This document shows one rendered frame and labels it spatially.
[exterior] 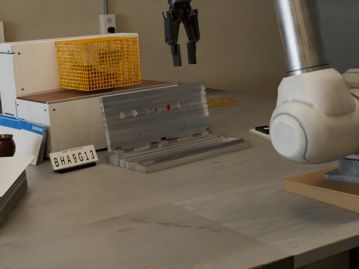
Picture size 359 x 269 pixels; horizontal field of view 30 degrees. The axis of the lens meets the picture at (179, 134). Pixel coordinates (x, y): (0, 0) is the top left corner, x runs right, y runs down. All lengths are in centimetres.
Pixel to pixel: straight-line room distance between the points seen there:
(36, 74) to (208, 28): 225
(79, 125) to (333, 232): 108
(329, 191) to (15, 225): 75
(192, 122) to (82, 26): 184
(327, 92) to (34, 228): 73
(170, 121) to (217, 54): 232
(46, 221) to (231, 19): 319
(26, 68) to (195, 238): 117
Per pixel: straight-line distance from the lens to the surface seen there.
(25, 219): 167
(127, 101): 219
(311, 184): 170
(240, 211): 162
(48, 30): 397
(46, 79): 246
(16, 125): 239
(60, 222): 162
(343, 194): 163
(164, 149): 221
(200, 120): 236
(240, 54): 469
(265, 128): 248
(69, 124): 225
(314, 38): 155
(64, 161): 209
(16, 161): 186
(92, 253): 141
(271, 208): 163
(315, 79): 152
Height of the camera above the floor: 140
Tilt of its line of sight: 11 degrees down
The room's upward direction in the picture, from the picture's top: 3 degrees counter-clockwise
